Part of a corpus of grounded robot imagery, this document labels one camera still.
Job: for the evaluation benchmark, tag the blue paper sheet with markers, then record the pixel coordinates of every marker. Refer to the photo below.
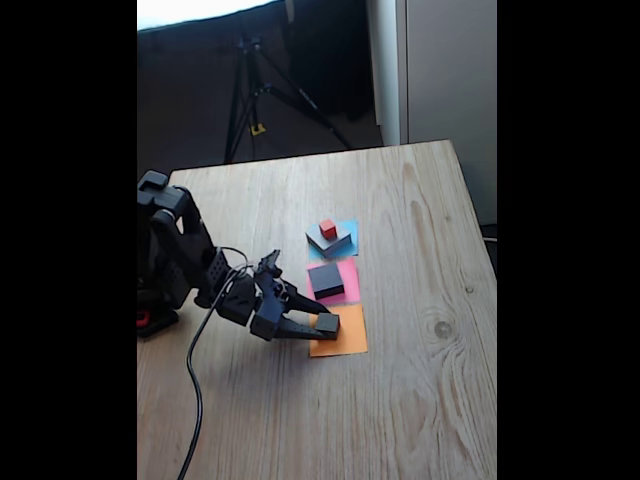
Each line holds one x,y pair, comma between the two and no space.
354,237

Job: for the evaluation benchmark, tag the red and black table clamp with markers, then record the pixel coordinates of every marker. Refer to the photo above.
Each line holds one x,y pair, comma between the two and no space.
155,324

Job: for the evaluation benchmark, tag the red cube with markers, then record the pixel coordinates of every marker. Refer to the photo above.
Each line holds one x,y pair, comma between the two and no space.
328,229

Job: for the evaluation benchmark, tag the pink paper sheet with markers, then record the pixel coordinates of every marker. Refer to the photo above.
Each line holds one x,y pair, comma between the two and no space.
352,280

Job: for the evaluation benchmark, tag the black tripod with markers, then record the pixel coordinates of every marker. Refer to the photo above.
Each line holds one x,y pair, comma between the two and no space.
248,80

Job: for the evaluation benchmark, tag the yellow tape marker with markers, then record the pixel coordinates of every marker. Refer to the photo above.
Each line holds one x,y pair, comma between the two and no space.
257,130

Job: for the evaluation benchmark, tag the orange paper sheet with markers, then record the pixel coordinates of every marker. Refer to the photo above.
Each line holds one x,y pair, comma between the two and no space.
352,335

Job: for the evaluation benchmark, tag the white cabinet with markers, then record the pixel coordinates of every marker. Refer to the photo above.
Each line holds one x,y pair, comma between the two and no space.
450,75

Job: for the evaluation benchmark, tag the small black foam block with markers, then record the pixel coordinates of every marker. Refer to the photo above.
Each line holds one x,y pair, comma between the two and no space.
327,324

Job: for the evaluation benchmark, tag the medium dark foam block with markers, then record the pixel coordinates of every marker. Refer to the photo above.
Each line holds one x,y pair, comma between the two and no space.
325,281

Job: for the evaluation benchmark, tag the large grey foam block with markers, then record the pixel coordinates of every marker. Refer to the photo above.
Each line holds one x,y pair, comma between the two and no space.
332,246

